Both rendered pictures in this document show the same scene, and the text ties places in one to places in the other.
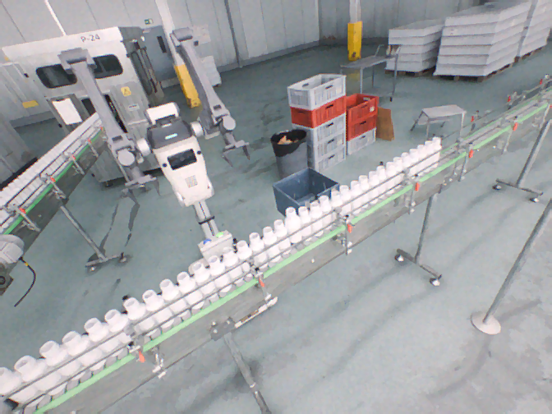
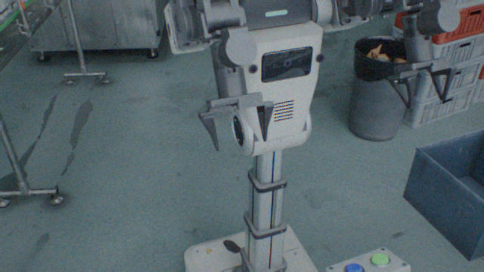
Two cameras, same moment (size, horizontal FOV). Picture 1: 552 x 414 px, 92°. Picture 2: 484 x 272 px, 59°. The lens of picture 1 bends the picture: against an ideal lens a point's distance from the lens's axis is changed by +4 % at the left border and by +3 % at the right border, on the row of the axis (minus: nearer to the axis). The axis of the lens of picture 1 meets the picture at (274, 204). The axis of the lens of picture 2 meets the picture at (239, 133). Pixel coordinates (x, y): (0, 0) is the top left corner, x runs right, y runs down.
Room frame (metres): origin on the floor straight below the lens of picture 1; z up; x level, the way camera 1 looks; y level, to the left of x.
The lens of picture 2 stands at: (0.34, 0.50, 1.79)
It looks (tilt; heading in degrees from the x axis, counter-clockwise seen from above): 35 degrees down; 3
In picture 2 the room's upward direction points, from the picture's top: straight up
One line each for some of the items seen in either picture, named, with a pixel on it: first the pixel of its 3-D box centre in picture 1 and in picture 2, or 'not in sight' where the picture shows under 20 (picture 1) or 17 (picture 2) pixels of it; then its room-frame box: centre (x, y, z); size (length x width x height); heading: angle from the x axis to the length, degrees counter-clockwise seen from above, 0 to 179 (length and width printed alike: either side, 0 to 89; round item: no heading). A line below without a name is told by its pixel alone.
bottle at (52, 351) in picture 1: (64, 359); not in sight; (0.48, 0.75, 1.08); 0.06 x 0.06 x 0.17
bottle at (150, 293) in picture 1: (158, 308); not in sight; (0.60, 0.48, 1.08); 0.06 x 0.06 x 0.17
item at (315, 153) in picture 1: (319, 142); (432, 69); (3.34, -0.79, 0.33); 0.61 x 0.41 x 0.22; 121
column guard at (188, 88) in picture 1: (188, 85); not in sight; (8.40, 1.73, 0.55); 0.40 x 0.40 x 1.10; 25
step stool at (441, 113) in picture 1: (436, 121); not in sight; (3.47, -2.51, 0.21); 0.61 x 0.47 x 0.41; 168
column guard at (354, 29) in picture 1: (354, 41); not in sight; (10.35, -3.87, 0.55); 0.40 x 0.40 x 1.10; 25
